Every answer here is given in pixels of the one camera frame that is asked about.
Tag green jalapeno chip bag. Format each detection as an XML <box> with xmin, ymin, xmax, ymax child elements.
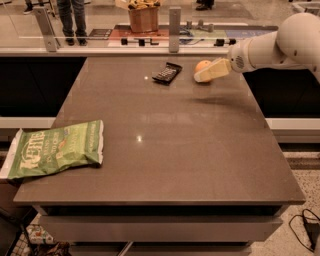
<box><xmin>0</xmin><ymin>120</ymin><xmax>104</xmax><ymax>180</ymax></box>

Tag black power adapter with cable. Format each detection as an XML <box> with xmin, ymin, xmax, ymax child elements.
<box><xmin>288</xmin><ymin>209</ymin><xmax>320</xmax><ymax>255</ymax></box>

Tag metal glass post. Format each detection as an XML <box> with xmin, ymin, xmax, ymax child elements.
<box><xmin>169</xmin><ymin>6</ymin><xmax>181</xmax><ymax>53</ymax></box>
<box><xmin>33</xmin><ymin>7</ymin><xmax>60</xmax><ymax>52</ymax></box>

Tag orange fruit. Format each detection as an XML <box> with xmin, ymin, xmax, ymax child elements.
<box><xmin>194</xmin><ymin>60</ymin><xmax>211</xmax><ymax>72</ymax></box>

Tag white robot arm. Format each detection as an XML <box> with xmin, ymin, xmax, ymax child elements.
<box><xmin>194</xmin><ymin>13</ymin><xmax>320</xmax><ymax>83</ymax></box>

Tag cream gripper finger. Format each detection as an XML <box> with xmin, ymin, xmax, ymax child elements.
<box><xmin>194</xmin><ymin>58</ymin><xmax>231</xmax><ymax>83</ymax></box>

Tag wire basket with snack bags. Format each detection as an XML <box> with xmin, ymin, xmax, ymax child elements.
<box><xmin>0</xmin><ymin>207</ymin><xmax>71</xmax><ymax>256</ymax></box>

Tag person dark shoes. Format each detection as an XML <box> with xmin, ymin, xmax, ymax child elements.
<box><xmin>196</xmin><ymin>0</ymin><xmax>214</xmax><ymax>11</ymax></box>

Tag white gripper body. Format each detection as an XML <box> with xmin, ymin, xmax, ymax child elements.
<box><xmin>227</xmin><ymin>42</ymin><xmax>250</xmax><ymax>73</ymax></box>

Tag person legs in jeans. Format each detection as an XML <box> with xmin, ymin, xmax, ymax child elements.
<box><xmin>57</xmin><ymin>0</ymin><xmax>87</xmax><ymax>46</ymax></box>

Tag left metal glass post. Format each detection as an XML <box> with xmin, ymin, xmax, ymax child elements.
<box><xmin>33</xmin><ymin>7</ymin><xmax>60</xmax><ymax>52</ymax></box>

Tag colourful floor mat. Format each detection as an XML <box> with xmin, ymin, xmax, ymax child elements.
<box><xmin>89</xmin><ymin>24</ymin><xmax>278</xmax><ymax>47</ymax></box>

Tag centre metal glass post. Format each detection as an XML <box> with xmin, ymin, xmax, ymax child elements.
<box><xmin>169</xmin><ymin>6</ymin><xmax>181</xmax><ymax>53</ymax></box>

